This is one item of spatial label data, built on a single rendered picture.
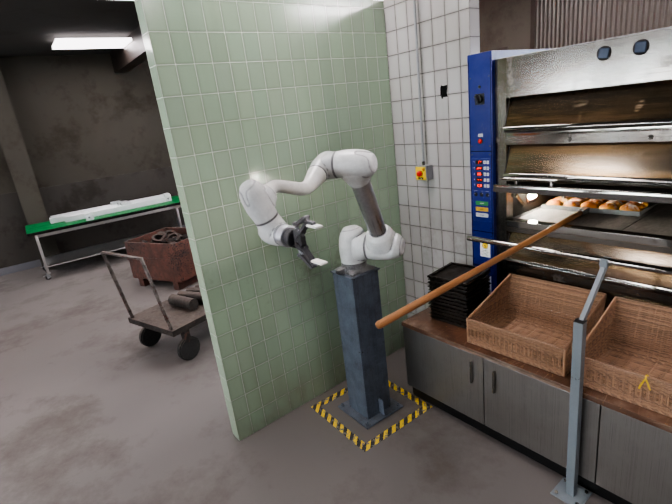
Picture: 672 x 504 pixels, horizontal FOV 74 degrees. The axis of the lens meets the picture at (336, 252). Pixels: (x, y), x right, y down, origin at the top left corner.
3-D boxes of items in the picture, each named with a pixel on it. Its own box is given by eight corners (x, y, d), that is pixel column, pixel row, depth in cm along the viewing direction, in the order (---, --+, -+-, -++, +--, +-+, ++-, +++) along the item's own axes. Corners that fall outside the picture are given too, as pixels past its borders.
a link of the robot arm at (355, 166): (374, 244, 273) (409, 244, 264) (368, 265, 263) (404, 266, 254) (336, 143, 219) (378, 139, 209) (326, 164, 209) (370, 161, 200)
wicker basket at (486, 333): (509, 312, 284) (509, 271, 276) (605, 339, 242) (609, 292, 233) (464, 342, 256) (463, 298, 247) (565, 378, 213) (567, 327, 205)
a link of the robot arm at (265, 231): (279, 253, 178) (263, 227, 172) (261, 247, 190) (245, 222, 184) (298, 236, 182) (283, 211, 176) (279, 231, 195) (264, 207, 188)
